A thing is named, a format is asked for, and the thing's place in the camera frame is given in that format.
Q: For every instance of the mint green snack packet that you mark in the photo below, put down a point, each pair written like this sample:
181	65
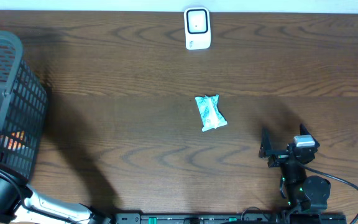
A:
210	116

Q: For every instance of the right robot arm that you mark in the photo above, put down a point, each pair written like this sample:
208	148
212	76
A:
307	195

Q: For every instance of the grey plastic mesh basket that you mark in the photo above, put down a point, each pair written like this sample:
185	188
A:
23	105

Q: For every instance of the white barcode scanner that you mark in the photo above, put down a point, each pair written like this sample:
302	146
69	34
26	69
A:
197	28

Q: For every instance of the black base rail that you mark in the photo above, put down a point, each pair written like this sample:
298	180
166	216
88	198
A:
248	217

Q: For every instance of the small orange juice carton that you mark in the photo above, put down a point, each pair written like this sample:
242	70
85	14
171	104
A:
14	142

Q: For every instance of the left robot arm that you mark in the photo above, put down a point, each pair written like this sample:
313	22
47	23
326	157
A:
19	202

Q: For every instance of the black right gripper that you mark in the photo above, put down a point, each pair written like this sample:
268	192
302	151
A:
279	157

